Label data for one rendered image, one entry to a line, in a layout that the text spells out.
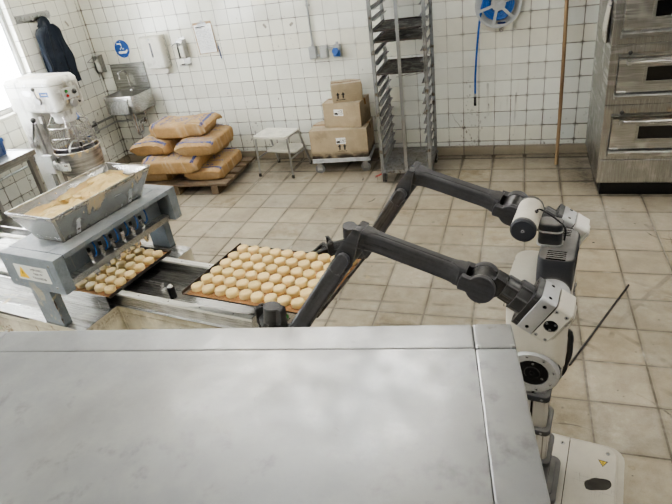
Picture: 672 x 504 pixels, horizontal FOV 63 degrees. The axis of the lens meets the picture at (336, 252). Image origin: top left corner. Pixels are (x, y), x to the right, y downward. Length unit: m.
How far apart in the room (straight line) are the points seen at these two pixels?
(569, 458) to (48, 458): 2.16
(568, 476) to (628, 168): 3.13
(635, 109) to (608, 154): 0.37
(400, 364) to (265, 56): 5.86
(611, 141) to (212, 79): 4.13
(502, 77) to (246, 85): 2.71
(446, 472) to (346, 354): 0.13
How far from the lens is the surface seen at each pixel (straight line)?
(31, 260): 2.45
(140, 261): 2.73
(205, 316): 2.25
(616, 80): 4.74
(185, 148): 5.80
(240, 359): 0.44
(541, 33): 5.64
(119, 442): 0.42
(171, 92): 6.87
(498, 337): 0.44
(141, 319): 2.53
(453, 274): 1.48
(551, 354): 1.78
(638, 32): 4.62
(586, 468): 2.41
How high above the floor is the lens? 2.09
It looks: 29 degrees down
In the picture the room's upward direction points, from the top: 8 degrees counter-clockwise
